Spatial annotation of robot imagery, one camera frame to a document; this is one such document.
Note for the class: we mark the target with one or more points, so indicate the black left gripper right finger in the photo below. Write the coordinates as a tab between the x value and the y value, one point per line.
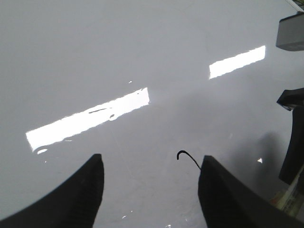
228	203

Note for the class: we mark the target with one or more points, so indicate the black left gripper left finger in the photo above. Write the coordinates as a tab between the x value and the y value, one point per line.
73	204

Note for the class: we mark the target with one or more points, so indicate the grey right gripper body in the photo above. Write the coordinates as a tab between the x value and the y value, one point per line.
290	35

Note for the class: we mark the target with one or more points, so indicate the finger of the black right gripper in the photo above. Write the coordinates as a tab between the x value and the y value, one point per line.
293	100

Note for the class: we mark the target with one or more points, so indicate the white black whiteboard marker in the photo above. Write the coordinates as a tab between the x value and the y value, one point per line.
291	200

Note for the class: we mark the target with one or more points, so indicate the white whiteboard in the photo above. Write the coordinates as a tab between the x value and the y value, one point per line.
151	85

